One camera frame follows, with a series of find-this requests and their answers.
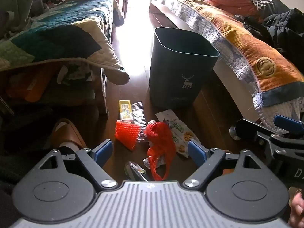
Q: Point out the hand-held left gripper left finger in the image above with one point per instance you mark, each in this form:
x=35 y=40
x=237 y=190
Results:
x=103 y=151

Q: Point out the white green printed bag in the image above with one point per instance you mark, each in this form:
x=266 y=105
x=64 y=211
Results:
x=76 y=72

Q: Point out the white cookie snack wrapper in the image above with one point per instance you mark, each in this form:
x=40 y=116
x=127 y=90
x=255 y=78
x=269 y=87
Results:
x=180 y=130

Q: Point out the dark foil wrapper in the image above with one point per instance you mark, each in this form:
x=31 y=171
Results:
x=134 y=171

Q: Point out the orange flat object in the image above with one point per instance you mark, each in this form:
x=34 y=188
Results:
x=30 y=87

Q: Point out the red plastic bag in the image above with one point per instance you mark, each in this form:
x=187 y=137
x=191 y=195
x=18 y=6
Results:
x=160 y=142

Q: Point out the dark green deer-print bin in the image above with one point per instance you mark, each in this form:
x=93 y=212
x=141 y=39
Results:
x=171 y=76

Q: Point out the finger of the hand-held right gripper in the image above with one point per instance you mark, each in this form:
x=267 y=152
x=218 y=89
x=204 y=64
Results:
x=288 y=123
x=251 y=131

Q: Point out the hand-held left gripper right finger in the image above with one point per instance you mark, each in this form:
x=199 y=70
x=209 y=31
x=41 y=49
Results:
x=197 y=153

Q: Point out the black jacket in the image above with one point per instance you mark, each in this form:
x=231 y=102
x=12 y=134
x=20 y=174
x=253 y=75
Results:
x=285 y=28

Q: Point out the clear ribbed plastic tray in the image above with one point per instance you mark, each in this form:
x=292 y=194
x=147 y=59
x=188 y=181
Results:
x=139 y=116

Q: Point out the teal zigzag quilt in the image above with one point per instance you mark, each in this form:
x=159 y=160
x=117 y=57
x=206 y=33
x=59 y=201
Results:
x=59 y=33

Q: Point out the orange foam fruit net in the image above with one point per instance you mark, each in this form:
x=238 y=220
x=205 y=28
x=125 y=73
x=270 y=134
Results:
x=127 y=134

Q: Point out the pink striped blanket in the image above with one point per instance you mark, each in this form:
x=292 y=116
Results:
x=228 y=0

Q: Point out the person's right hand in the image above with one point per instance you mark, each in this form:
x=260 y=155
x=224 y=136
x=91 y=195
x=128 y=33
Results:
x=298 y=209

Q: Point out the orange patchwork quilt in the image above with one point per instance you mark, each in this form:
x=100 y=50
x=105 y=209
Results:
x=237 y=40

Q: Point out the tan slipper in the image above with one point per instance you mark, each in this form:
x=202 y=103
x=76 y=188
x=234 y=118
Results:
x=66 y=133

